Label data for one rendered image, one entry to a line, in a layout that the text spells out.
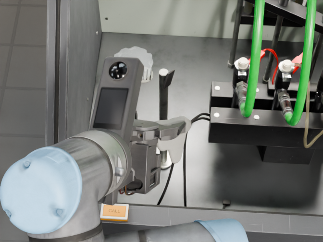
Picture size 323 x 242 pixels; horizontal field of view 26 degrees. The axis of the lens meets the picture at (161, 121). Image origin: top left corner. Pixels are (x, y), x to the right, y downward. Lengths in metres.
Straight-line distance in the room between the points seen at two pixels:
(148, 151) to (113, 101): 0.07
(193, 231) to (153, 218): 0.59
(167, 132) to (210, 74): 0.76
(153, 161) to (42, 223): 0.25
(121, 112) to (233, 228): 0.20
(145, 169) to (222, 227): 0.16
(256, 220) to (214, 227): 0.60
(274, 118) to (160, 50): 0.39
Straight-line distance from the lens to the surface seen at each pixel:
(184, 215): 1.31
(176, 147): 0.93
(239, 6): 1.46
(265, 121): 1.38
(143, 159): 0.85
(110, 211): 1.30
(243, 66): 1.28
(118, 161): 0.76
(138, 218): 1.31
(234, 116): 1.38
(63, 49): 1.25
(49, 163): 0.66
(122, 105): 0.82
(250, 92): 1.05
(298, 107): 1.12
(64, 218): 0.67
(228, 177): 1.48
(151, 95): 1.58
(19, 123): 2.56
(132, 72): 0.83
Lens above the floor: 2.15
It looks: 59 degrees down
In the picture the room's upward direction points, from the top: straight up
